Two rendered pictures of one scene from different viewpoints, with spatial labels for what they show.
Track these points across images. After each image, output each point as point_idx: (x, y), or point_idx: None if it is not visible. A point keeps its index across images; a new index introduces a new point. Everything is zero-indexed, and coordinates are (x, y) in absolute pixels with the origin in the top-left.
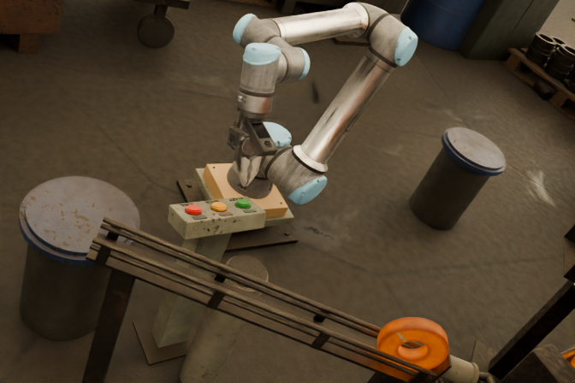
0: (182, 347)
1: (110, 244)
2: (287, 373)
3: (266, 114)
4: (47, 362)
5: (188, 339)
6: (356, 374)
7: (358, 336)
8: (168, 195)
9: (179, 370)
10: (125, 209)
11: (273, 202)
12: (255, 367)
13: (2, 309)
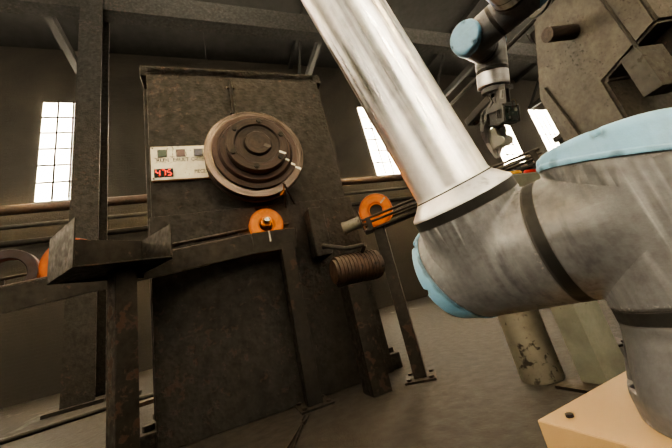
0: (579, 379)
1: (525, 156)
2: (447, 408)
3: (481, 92)
4: None
5: (580, 383)
6: (359, 433)
7: (400, 216)
8: None
9: (565, 375)
10: None
11: (597, 407)
12: (487, 399)
13: None
